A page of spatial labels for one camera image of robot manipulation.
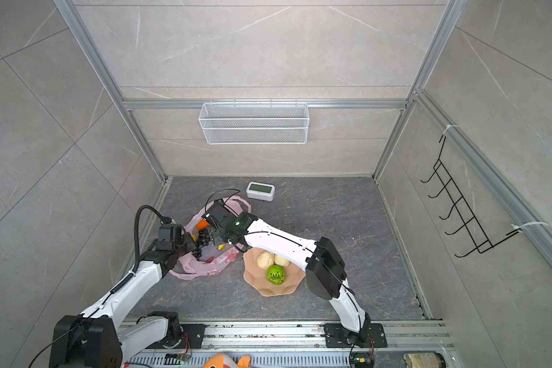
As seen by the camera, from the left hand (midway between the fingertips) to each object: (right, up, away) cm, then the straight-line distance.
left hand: (187, 234), depth 87 cm
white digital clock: (+27, +17, +21) cm, 38 cm away
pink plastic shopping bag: (+3, -11, -4) cm, 12 cm away
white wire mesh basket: (+25, +48, +13) cm, 55 cm away
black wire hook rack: (+91, +11, -19) cm, 94 cm away
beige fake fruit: (+31, -9, -2) cm, 32 cm away
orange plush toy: (+20, -32, -24) cm, 44 cm away
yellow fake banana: (+12, -6, +5) cm, 14 cm away
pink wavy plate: (+28, -16, -3) cm, 32 cm away
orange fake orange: (+6, +4, 0) cm, 7 cm away
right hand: (+15, +2, -5) cm, 16 cm away
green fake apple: (+35, -13, -8) cm, 38 cm away
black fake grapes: (+5, -3, +4) cm, 7 cm away
